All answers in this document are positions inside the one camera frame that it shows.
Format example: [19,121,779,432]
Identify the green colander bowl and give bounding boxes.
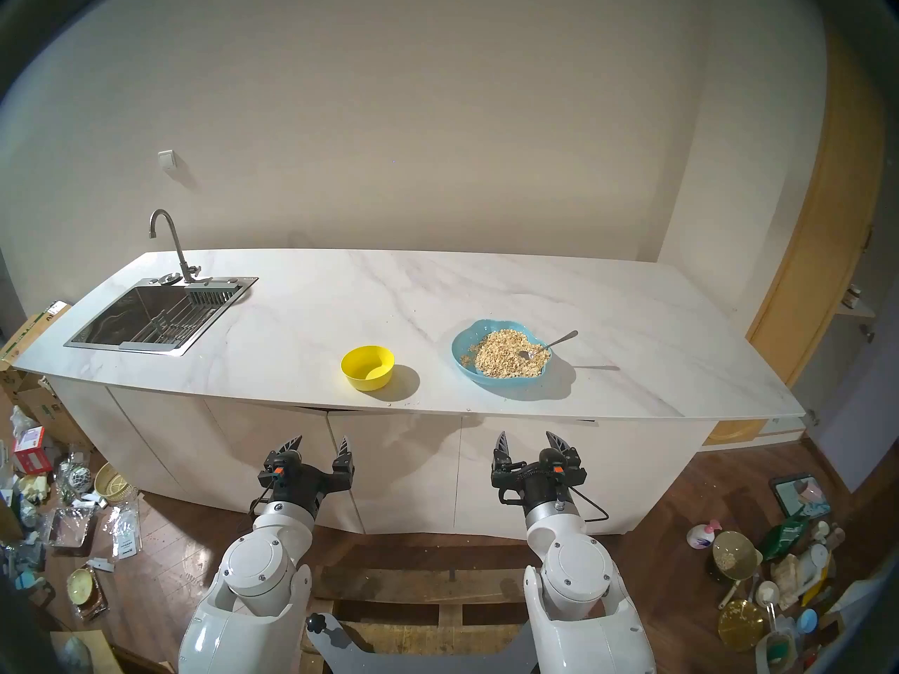
[711,531,763,583]

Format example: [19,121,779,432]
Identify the clear bag with white label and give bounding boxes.
[105,504,143,560]

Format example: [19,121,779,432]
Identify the brown cardboard box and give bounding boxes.
[0,300,92,449]

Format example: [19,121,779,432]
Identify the metal spoon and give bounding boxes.
[518,330,579,362]

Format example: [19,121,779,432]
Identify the stainless steel sink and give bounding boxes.
[64,276,258,357]

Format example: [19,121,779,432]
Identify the blue patterned ceramic bowl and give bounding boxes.
[58,458,96,501]

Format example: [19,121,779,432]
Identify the blue scalloped bowl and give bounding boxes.
[452,319,553,385]

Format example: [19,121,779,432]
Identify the metal sink drain rack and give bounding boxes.
[123,289,236,348]

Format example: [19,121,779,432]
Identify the curved metal faucet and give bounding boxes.
[148,209,211,285]

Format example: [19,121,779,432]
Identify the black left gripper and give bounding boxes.
[257,436,355,520]

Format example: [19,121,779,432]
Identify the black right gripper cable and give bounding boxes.
[567,486,610,524]

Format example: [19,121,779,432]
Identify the flat clear plastic bag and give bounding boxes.
[44,505,96,548]

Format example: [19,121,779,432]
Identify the small yellow plastic bowl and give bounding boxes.
[341,345,395,391]

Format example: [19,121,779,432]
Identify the dark green snack bag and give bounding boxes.
[759,515,808,561]

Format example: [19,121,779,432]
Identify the large cereal heap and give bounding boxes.
[469,329,551,379]

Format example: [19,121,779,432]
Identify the golden metal bowl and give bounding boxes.
[718,599,770,652]

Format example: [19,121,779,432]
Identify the wooden pallet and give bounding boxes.
[302,564,598,674]

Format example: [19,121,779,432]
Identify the white counter cabinet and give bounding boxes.
[44,374,716,540]

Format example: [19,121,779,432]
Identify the small red box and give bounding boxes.
[13,427,53,475]

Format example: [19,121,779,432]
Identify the teal framed tablet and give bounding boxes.
[769,475,829,519]

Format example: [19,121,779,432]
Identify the pale woven basket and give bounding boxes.
[94,462,136,505]

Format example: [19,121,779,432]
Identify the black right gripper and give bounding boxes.
[490,431,588,516]

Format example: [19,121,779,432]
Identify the yellow wooden door frame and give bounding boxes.
[747,34,887,389]

